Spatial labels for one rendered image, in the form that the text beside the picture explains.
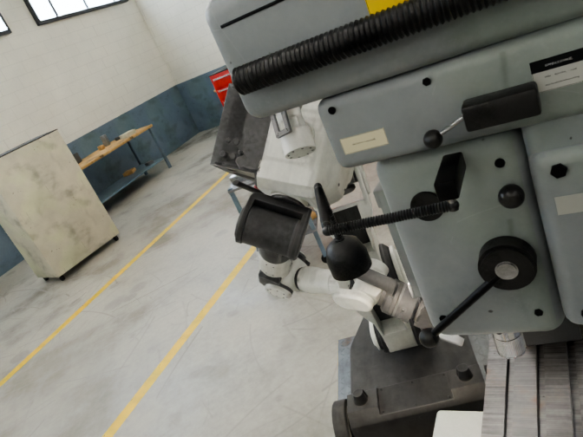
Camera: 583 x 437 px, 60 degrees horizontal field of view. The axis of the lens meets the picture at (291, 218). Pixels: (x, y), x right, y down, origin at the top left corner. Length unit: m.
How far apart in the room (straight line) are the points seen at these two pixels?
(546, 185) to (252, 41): 0.39
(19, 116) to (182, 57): 4.09
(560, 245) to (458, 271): 0.14
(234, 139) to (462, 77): 0.69
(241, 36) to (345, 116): 0.16
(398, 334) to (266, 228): 0.86
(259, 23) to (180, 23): 11.22
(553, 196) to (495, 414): 0.67
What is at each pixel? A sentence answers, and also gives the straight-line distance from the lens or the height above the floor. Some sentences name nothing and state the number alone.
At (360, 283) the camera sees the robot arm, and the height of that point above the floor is 1.20.
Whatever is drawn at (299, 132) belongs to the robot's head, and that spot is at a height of 1.62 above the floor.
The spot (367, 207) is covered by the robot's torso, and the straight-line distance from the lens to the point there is 1.49.
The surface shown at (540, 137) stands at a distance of 0.64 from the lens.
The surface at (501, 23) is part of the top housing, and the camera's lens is 0.58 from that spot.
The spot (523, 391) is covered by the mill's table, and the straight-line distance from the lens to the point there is 1.26.
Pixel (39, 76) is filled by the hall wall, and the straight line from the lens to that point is 10.00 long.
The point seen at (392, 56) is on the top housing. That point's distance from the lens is 0.60.
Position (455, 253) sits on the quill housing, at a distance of 0.73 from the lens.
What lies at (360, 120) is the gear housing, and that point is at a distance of 0.64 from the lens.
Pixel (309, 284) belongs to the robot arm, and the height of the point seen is 1.19.
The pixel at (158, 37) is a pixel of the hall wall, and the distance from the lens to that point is 12.28.
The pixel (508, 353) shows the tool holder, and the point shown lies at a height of 1.21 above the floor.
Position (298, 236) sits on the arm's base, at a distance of 1.10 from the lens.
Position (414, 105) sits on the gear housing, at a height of 1.69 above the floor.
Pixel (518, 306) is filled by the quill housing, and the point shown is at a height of 1.37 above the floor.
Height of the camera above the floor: 1.85
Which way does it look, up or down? 22 degrees down
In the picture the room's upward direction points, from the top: 24 degrees counter-clockwise
